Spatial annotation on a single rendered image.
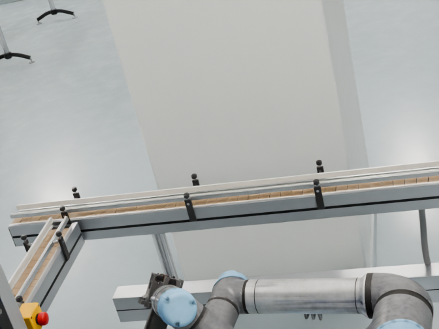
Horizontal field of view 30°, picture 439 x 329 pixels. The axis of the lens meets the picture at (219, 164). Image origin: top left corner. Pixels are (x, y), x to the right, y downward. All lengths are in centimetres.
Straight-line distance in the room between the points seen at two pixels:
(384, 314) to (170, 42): 192
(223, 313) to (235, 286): 8
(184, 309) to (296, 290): 25
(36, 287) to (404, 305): 144
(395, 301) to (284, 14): 174
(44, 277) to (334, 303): 129
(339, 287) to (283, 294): 12
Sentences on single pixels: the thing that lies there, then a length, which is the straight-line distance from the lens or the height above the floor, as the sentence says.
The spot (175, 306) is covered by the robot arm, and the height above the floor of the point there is 137.
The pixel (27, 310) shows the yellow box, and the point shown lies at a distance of 248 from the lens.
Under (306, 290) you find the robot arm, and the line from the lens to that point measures 176.
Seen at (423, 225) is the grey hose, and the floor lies 72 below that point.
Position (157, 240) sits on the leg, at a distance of 305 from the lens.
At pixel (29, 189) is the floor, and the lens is 565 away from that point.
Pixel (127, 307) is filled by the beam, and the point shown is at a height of 50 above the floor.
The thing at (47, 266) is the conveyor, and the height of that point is 93.
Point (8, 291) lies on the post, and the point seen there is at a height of 115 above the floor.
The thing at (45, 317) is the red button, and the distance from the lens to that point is 246.
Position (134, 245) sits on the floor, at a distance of 461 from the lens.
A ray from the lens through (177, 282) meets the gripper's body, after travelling 184.
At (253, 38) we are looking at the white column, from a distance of 322.
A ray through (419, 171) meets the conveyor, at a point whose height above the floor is 93.
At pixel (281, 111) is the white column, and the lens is 333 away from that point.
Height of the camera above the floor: 235
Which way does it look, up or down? 27 degrees down
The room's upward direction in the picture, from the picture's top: 14 degrees counter-clockwise
